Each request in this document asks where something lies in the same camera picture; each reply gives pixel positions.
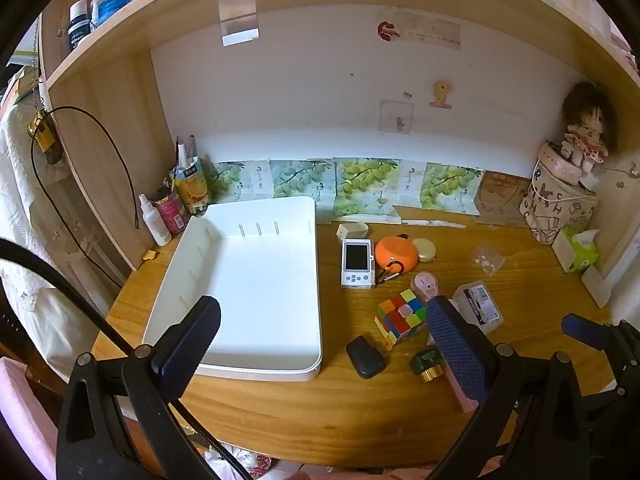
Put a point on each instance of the white spray bottle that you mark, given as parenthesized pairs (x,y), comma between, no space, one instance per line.
(156,222)

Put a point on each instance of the green tissue pack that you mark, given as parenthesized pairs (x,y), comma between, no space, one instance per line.
(577,250)

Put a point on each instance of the black pouch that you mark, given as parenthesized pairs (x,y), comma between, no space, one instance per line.
(365,357)

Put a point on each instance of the multicoloured puzzle cube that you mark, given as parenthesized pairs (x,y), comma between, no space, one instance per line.
(400,317)

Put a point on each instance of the white paper strip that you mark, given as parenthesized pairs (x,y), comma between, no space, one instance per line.
(432,223)

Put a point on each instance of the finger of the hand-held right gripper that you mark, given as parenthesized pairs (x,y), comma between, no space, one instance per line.
(585,329)

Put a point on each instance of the pens in carton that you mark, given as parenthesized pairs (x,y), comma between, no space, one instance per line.
(182,152)

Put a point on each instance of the letter print fabric bucket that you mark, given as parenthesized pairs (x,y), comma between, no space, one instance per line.
(555,205)

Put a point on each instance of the orange round case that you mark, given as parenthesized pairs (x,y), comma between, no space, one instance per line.
(395,252)

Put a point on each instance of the pink round box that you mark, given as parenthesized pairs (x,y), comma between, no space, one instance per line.
(557,162)

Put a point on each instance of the red sticker with clear tape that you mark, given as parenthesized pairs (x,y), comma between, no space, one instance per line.
(420,27)

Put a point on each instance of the wooden shelf unit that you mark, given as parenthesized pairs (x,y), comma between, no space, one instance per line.
(115,110)

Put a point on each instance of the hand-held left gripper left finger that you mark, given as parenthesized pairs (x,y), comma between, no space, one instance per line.
(187,345)

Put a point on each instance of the dark bottle white cap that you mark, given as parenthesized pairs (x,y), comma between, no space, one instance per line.
(79,25)

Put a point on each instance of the small pink round case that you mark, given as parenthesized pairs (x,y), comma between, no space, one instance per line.
(425,285)

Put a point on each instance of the brown-haired doll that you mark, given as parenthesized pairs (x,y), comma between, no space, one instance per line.
(587,120)

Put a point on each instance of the white rectangular box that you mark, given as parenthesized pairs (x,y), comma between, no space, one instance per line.
(595,285)

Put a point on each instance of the white lace cloth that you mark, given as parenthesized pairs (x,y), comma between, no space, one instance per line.
(30,240)

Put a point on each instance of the yellow figure wall sticker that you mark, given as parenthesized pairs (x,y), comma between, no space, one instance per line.
(441,94)

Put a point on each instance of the orange juice carton holder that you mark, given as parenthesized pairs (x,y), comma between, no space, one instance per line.
(192,187)

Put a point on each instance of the clear labelled plastic box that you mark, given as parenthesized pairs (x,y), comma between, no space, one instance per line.
(480,305)

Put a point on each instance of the brown printed card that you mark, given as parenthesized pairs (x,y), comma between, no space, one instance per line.
(502,195)

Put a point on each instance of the cream round compact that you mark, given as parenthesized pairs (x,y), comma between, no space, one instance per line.
(426,250)

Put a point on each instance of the green grape print sheet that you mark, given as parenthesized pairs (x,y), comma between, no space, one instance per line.
(445,185)
(295,177)
(365,180)
(235,177)

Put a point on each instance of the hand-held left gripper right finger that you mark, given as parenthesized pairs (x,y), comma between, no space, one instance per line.
(457,350)

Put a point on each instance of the green and gold bottle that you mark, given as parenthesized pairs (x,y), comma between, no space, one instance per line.
(425,362)

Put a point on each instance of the small yellow eraser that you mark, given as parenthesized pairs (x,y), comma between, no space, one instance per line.
(148,254)

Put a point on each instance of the blue lidded jar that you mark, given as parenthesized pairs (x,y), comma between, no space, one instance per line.
(112,7)

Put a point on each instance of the white digital camera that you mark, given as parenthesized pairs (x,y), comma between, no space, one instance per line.
(357,262)

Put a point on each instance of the white plastic tray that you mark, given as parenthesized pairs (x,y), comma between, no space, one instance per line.
(260,285)

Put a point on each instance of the pale pink rectangular bar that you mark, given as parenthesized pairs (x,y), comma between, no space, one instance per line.
(462,397)

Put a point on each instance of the clear photo card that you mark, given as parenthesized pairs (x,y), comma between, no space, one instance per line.
(396,116)

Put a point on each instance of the clear acrylic wall holder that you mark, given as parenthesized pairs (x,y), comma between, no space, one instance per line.
(239,15)

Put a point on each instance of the small clear plastic box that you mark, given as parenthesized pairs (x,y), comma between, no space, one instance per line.
(487,260)

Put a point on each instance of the small white box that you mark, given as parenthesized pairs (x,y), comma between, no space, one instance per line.
(350,232)

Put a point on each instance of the pink can pen holder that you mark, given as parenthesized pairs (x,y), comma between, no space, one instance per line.
(172,212)

